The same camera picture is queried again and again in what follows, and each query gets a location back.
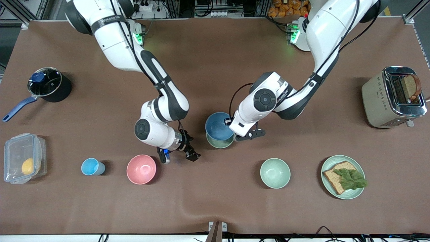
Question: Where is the blue bowl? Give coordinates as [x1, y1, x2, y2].
[205, 112, 235, 141]

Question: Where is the light green bowl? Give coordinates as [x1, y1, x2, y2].
[206, 133, 234, 149]
[260, 158, 291, 189]

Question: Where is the pink bowl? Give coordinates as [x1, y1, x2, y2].
[126, 154, 157, 185]

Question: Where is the brown table cloth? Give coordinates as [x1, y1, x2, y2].
[0, 18, 430, 235]

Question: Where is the light blue cup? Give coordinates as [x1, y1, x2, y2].
[81, 158, 105, 176]

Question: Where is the light green plate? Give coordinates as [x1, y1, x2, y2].
[321, 155, 366, 200]

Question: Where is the seeded brown bread slice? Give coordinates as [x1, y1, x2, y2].
[322, 161, 361, 195]

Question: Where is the bag of orange snacks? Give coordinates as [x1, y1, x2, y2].
[268, 0, 310, 18]

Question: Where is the white power strip with plugs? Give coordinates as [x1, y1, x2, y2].
[134, 0, 168, 19]

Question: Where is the green lettuce leaf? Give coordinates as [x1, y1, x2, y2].
[333, 168, 368, 191]

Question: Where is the beige and chrome toaster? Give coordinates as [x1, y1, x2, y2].
[361, 66, 428, 129]

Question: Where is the glass lid blue knob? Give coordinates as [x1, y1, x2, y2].
[28, 67, 63, 97]

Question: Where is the yellow lemon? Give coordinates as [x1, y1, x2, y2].
[22, 158, 35, 175]

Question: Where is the clear plastic lidded container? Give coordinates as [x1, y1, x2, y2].
[3, 133, 47, 185]

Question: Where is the dark toast slice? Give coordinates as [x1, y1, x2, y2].
[402, 74, 422, 101]

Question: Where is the small metal bracket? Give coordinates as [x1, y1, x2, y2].
[208, 221, 228, 232]

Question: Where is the brown post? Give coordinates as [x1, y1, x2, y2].
[206, 222, 223, 242]

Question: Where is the black saucepan blue handle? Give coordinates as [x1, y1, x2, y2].
[3, 67, 73, 122]

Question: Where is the black looped cable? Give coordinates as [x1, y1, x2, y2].
[314, 226, 340, 241]

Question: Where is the aluminium frame rail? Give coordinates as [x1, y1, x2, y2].
[7, 0, 64, 21]
[402, 0, 430, 25]

